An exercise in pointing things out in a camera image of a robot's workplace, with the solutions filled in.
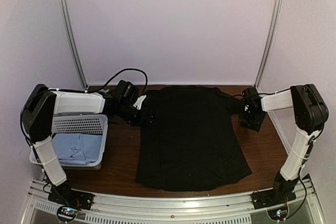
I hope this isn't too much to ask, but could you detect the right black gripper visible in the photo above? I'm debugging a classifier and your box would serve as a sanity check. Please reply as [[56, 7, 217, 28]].
[[239, 109, 260, 126]]

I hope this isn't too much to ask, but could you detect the black long sleeve shirt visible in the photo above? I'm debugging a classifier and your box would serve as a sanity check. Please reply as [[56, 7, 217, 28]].
[[135, 86, 252, 191]]

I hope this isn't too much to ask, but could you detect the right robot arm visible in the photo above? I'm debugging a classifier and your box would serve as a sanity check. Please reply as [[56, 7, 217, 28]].
[[238, 84, 329, 204]]

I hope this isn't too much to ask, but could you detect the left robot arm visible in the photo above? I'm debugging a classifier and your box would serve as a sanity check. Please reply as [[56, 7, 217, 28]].
[[19, 80, 155, 205]]

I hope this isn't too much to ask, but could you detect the white plastic mesh basket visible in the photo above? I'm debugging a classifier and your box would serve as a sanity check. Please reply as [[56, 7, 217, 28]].
[[28, 114, 109, 170]]

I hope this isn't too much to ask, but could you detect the folded light blue shirt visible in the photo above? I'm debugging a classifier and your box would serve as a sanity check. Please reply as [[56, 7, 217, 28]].
[[52, 133, 102, 166]]

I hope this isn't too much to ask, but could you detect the right circuit board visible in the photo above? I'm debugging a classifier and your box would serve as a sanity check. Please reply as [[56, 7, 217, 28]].
[[267, 206, 289, 221]]

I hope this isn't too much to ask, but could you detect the circuit board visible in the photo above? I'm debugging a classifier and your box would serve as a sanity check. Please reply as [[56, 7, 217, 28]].
[[56, 206, 79, 222], [267, 206, 289, 221]]

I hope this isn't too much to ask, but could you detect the left circuit board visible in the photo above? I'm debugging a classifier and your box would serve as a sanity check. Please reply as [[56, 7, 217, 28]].
[[56, 206, 79, 222]]

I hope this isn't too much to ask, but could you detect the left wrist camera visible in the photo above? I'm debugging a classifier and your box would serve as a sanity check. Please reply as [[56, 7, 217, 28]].
[[133, 95, 147, 110]]

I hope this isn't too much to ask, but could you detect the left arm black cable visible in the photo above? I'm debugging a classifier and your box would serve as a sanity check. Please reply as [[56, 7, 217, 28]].
[[86, 68, 149, 95]]

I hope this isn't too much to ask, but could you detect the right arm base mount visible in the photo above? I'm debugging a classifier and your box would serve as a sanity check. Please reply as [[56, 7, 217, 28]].
[[250, 187, 296, 209]]

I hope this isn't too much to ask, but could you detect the front aluminium rail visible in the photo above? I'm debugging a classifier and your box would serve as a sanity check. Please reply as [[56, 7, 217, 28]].
[[26, 179, 320, 224]]

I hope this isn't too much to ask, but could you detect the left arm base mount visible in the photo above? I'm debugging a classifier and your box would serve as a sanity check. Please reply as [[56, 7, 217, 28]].
[[48, 187, 93, 210]]

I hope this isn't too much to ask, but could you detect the right aluminium corner post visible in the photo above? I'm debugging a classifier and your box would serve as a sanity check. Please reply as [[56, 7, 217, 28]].
[[254, 0, 283, 88]]

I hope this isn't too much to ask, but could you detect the aluminium corner post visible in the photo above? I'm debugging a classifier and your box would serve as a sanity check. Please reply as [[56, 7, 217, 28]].
[[59, 0, 88, 89], [254, 0, 283, 88]]

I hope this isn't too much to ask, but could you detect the left aluminium corner post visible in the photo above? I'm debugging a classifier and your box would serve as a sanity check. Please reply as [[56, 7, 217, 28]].
[[59, 0, 88, 89]]

